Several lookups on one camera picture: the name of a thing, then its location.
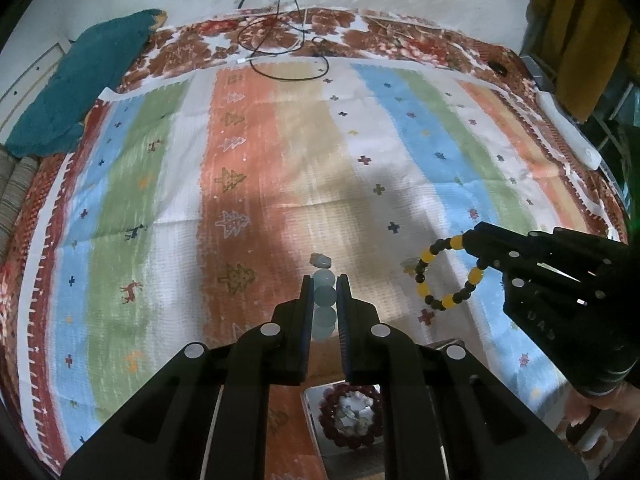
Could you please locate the yellow curtain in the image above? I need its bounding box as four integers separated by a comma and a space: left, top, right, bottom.
525, 0, 639, 122

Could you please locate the teal folded blanket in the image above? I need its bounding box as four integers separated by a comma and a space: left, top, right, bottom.
4, 9, 166, 158

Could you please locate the open metal tin box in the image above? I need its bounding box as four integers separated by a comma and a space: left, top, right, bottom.
303, 382, 385, 479

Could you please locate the brown striped pillow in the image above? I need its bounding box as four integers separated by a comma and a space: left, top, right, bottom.
0, 146, 39, 260

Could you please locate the striped colourful blanket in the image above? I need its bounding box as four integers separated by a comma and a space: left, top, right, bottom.
19, 56, 626, 480

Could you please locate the pale blue bead bracelet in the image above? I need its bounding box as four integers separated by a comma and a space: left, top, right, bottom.
310, 268, 341, 344

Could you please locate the white bolster pillow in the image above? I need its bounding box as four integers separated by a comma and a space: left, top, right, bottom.
536, 91, 602, 171

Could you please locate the person right hand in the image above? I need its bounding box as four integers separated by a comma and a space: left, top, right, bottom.
556, 382, 639, 460

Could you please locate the yellow black bead bracelet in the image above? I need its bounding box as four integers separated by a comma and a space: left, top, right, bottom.
413, 233, 487, 312

